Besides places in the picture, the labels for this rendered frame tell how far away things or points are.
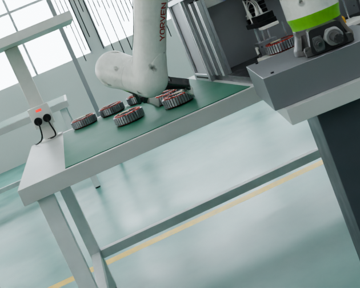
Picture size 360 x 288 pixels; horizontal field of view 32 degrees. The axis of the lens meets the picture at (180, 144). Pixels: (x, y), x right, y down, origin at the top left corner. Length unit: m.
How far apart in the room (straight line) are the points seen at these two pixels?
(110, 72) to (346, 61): 0.68
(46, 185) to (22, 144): 6.71
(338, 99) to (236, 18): 1.06
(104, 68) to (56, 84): 6.68
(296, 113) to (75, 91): 7.17
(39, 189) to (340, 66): 0.92
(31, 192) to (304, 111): 0.85
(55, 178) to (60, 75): 6.66
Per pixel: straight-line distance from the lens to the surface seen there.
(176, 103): 2.13
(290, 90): 1.46
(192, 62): 2.67
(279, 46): 2.18
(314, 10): 1.53
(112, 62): 1.82
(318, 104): 1.45
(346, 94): 1.46
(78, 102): 8.52
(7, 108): 8.55
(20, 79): 2.78
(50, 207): 1.92
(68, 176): 1.87
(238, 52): 2.44
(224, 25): 2.43
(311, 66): 1.47
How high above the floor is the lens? 1.04
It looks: 11 degrees down
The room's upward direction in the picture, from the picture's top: 23 degrees counter-clockwise
